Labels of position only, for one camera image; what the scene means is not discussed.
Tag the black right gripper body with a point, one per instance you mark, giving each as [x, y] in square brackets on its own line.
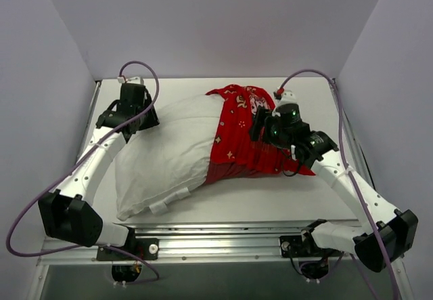
[257, 124]

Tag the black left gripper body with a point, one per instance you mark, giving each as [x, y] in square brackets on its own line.
[149, 118]

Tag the red printed pillowcase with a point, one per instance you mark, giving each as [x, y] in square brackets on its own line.
[233, 153]

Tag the white pillow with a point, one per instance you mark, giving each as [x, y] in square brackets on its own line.
[167, 162]

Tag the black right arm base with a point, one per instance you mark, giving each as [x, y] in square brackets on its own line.
[293, 246]

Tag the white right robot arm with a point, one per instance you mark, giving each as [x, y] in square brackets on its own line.
[385, 232]

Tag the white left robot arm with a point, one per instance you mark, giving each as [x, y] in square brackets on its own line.
[67, 212]

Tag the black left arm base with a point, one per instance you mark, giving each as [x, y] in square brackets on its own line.
[144, 248]

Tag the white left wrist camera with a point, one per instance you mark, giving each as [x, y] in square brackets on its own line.
[132, 80]

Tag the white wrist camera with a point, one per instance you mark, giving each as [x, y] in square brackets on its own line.
[283, 96]
[132, 80]

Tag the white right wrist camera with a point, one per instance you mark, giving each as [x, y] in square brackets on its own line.
[283, 96]

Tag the aluminium side rail left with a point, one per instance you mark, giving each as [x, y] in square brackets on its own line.
[89, 126]

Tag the aluminium side rail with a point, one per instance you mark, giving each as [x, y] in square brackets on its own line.
[352, 148]
[89, 126]

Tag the aluminium side rail right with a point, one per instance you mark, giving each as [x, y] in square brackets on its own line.
[352, 148]

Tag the aluminium front mounting rail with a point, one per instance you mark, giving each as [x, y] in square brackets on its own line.
[199, 243]

